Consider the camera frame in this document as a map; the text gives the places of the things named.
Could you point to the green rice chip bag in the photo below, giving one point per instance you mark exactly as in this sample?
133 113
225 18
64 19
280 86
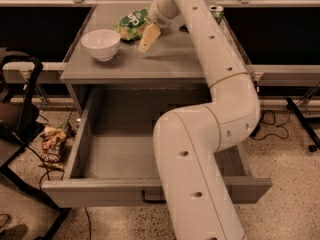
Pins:
131 27

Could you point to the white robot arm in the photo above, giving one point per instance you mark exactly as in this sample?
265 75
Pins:
185 139

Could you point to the black stand leg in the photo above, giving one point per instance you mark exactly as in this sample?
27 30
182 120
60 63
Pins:
308 123

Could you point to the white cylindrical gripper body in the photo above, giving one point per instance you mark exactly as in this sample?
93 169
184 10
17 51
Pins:
157 17

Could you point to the crumpled brown chip bag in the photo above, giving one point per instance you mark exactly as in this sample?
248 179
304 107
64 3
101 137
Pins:
53 143

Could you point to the green soda can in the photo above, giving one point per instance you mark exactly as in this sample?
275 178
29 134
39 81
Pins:
217 12

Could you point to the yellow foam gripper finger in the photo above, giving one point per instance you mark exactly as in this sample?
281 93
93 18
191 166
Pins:
149 36

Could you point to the white ceramic bowl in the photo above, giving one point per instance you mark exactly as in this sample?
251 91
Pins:
102 44

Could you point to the open grey top drawer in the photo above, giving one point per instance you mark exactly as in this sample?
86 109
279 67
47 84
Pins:
112 159

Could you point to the dark blue snack bar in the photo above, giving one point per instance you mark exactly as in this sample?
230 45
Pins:
183 28

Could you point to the black drawer handle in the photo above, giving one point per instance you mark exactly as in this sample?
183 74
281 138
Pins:
152 197

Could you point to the grey metal drawer cabinet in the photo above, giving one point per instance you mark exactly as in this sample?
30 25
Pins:
133 60

